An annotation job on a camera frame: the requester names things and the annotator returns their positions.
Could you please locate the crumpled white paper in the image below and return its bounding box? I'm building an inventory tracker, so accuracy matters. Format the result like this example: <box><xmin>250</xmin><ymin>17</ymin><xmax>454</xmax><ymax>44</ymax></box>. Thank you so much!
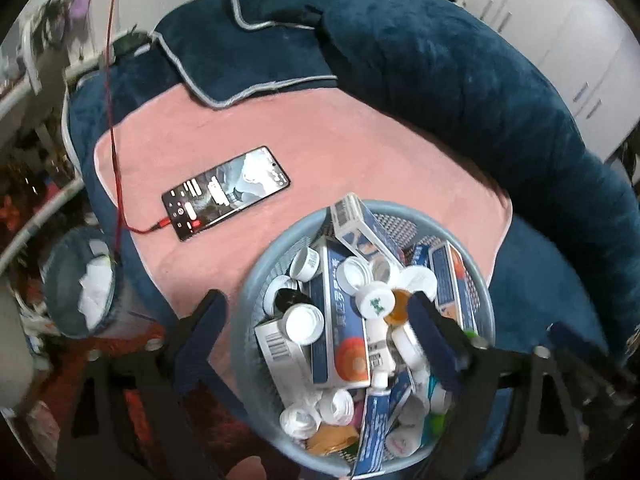
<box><xmin>77</xmin><ymin>240</ymin><xmax>116</xmax><ymax>328</ymax></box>

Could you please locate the blue plush bolster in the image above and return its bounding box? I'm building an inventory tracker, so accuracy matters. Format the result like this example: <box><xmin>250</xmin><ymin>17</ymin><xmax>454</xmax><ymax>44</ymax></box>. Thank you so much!
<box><xmin>320</xmin><ymin>0</ymin><xmax>640</xmax><ymax>356</ymax></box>

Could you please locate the red rug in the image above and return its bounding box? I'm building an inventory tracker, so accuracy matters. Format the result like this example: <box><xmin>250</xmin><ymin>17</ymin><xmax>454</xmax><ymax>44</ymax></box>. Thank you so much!
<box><xmin>25</xmin><ymin>320</ymin><xmax>261</xmax><ymax>480</ymax></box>

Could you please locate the black smartphone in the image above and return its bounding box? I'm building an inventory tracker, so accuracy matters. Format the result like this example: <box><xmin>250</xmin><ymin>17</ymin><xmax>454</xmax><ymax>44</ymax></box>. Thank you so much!
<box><xmin>161</xmin><ymin>146</ymin><xmax>292</xmax><ymax>242</ymax></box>

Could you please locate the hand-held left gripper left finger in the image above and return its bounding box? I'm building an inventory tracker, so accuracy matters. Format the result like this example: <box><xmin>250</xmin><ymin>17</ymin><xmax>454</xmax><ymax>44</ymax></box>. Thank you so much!
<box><xmin>55</xmin><ymin>287</ymin><xmax>228</xmax><ymax>480</ymax></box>

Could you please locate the white wardrobe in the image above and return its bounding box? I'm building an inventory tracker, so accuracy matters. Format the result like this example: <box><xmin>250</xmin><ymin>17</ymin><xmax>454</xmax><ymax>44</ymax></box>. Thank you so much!
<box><xmin>350</xmin><ymin>0</ymin><xmax>640</xmax><ymax>163</ymax></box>

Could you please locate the red charging cable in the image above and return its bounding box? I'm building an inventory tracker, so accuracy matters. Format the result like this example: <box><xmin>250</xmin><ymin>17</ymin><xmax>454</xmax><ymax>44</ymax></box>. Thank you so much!
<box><xmin>102</xmin><ymin>0</ymin><xmax>173</xmax><ymax>261</ymax></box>

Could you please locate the blue-grey mesh basket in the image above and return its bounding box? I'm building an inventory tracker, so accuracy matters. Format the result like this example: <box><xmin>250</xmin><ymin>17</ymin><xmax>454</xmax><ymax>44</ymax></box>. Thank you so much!
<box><xmin>231</xmin><ymin>200</ymin><xmax>496</xmax><ymax>478</ymax></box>

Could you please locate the blue and white tube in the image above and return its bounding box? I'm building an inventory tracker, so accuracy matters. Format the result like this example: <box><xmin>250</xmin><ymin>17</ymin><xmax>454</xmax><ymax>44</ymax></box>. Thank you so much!
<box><xmin>350</xmin><ymin>385</ymin><xmax>416</xmax><ymax>478</ymax></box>

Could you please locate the black bottle cap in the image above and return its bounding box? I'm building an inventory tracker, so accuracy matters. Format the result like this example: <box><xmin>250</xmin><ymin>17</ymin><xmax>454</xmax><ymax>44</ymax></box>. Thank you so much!
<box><xmin>272</xmin><ymin>287</ymin><xmax>311</xmax><ymax>313</ymax></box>

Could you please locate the amber pill bottle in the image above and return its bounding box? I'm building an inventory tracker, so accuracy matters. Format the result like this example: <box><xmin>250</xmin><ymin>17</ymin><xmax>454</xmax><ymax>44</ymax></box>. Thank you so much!
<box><xmin>385</xmin><ymin>289</ymin><xmax>416</xmax><ymax>326</ymax></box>

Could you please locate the person's left hand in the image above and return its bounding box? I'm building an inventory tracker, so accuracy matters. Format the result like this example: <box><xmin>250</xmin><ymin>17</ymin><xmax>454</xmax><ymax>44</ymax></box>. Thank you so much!
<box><xmin>225</xmin><ymin>456</ymin><xmax>268</xmax><ymax>480</ymax></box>

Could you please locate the white barcode box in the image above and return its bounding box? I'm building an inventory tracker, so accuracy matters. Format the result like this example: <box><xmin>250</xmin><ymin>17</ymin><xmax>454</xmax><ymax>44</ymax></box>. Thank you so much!
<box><xmin>254</xmin><ymin>317</ymin><xmax>313</xmax><ymax>396</ymax></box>

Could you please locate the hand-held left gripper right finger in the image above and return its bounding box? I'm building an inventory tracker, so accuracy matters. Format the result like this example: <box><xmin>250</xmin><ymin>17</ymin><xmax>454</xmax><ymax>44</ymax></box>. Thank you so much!
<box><xmin>406</xmin><ymin>292</ymin><xmax>608</xmax><ymax>480</ymax></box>

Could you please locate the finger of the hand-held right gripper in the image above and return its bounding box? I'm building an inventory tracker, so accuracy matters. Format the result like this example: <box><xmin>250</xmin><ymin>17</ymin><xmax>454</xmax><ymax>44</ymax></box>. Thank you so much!
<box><xmin>547</xmin><ymin>320</ymin><xmax>636</xmax><ymax>411</ymax></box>

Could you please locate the white bottle green label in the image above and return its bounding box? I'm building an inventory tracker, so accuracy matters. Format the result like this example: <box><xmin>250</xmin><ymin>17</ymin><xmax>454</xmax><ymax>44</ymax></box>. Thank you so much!
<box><xmin>356</xmin><ymin>282</ymin><xmax>396</xmax><ymax>391</ymax></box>

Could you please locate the blue medicine box orange circle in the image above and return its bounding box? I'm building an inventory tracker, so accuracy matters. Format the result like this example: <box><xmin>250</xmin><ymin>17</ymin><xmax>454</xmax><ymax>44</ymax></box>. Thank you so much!
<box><xmin>427</xmin><ymin>240</ymin><xmax>476</xmax><ymax>333</ymax></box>
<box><xmin>305</xmin><ymin>237</ymin><xmax>373</xmax><ymax>386</ymax></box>

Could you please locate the pink blanket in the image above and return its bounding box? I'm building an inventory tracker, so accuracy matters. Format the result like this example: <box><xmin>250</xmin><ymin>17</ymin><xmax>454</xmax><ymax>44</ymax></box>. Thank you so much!
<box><xmin>92</xmin><ymin>80</ymin><xmax>515</xmax><ymax>411</ymax></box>

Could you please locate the orange bottle cap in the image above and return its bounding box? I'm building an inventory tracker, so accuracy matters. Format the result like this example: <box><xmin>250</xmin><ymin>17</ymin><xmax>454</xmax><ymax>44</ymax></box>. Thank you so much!
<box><xmin>306</xmin><ymin>422</ymin><xmax>361</xmax><ymax>456</ymax></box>

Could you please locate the pile of medicine bottles and boxes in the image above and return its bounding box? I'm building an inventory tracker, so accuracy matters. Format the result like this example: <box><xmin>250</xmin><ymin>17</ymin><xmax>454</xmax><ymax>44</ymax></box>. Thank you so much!
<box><xmin>262</xmin><ymin>247</ymin><xmax>451</xmax><ymax>456</ymax></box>

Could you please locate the white and blue medicine box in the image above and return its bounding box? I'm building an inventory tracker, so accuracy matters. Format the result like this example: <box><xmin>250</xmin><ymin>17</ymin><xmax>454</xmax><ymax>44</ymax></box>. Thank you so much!
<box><xmin>329</xmin><ymin>192</ymin><xmax>408</xmax><ymax>273</ymax></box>

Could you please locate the white metal bed rail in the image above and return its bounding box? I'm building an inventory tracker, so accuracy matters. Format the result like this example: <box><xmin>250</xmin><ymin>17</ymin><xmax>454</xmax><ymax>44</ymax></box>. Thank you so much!
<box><xmin>0</xmin><ymin>10</ymin><xmax>101</xmax><ymax>271</ymax></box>

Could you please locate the dark blue piped pillow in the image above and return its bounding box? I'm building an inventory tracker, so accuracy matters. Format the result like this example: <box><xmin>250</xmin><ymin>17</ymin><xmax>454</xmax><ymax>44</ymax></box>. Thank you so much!
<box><xmin>150</xmin><ymin>0</ymin><xmax>341</xmax><ymax>110</ymax></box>

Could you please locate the blue mesh waste bin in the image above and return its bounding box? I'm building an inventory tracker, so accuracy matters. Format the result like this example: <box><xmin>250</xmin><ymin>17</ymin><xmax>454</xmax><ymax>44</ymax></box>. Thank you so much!
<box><xmin>40</xmin><ymin>225</ymin><xmax>151</xmax><ymax>338</ymax></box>

